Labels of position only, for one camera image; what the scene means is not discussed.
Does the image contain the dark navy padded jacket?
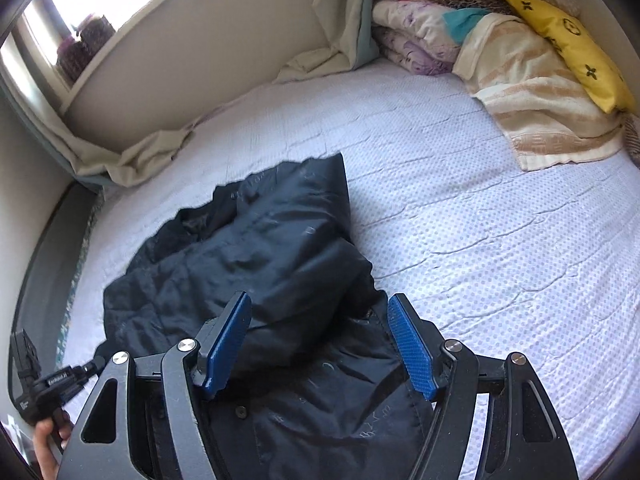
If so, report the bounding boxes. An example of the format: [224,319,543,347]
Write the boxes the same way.
[98,155,433,479]

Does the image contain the person's left hand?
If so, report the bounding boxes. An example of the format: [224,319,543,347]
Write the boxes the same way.
[32,411,74,480]

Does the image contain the white textured bed sheet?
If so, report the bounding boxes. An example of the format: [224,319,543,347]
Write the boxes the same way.
[56,61,639,478]

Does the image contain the floral mattress edge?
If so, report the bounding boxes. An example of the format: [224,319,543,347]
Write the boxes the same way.
[54,191,104,368]

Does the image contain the beige curtain left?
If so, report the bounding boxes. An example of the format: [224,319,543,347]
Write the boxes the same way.
[1,37,192,188]

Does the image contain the beige curtain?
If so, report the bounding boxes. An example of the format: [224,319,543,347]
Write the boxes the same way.
[1,37,192,188]
[276,0,380,82]

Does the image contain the cream striped towel blanket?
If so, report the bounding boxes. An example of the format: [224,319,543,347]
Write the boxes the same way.
[452,13,625,171]

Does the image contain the dark jars on windowsill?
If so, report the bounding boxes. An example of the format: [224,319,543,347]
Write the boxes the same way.
[56,15,115,84]

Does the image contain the purple floral folded quilt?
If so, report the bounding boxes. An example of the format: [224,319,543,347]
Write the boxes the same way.
[372,0,489,76]

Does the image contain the yellow patterned pillow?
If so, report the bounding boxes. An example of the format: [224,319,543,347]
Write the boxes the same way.
[506,0,636,114]

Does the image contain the beige curtain right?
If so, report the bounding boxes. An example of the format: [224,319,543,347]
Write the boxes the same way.
[276,0,380,82]

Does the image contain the dark bed side rail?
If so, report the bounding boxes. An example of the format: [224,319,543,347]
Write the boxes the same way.
[1,183,98,401]

